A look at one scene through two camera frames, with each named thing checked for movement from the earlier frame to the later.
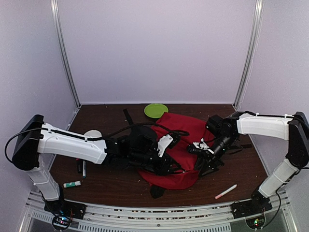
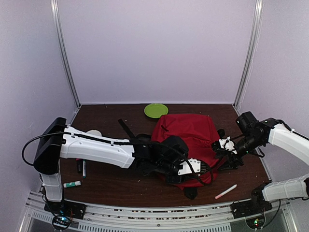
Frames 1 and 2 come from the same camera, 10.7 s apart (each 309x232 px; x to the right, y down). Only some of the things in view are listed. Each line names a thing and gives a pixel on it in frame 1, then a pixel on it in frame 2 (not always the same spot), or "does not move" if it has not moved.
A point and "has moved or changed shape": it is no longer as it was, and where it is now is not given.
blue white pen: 84,169 does not move
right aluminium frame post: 254,45 does not move
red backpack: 190,131 has moved or changed shape
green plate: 155,110 does not move
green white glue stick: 72,184 does not move
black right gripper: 211,158 -> 230,162
